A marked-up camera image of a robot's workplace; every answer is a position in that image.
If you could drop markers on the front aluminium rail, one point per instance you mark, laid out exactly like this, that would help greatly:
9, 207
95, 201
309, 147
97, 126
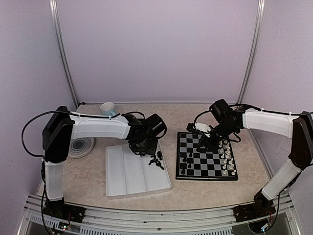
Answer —
108, 221

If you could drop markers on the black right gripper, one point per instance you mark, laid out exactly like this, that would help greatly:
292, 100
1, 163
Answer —
206, 141

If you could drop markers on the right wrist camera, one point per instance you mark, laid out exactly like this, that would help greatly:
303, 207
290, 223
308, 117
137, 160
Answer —
197, 128

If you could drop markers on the clear plastic lid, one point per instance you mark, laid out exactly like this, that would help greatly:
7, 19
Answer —
80, 147

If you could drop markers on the pile of black chess pieces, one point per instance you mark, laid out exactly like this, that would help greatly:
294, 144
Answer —
157, 159

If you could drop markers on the light blue mug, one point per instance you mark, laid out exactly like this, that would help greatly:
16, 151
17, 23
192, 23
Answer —
108, 109

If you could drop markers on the white plastic tray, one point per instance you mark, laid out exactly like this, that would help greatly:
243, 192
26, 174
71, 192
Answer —
129, 175

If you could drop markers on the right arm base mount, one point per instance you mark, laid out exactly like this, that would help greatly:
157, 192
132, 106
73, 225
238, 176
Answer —
251, 211

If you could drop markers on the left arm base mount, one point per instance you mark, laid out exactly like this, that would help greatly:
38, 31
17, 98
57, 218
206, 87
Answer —
66, 212

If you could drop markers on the right aluminium frame post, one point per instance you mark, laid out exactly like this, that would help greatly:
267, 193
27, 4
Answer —
253, 49

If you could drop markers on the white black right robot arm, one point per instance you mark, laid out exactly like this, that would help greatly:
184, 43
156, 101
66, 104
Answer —
296, 127

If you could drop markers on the left aluminium frame post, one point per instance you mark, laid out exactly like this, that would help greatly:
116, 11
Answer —
58, 32

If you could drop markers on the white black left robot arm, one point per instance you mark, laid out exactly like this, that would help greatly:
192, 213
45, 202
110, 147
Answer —
65, 126

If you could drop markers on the aluminium frame post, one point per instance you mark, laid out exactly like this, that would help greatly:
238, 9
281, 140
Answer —
253, 49
58, 32

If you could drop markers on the black white chess board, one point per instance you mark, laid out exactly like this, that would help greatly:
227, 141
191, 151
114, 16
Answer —
205, 165

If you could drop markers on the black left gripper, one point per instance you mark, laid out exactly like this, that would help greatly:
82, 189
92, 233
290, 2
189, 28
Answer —
151, 152

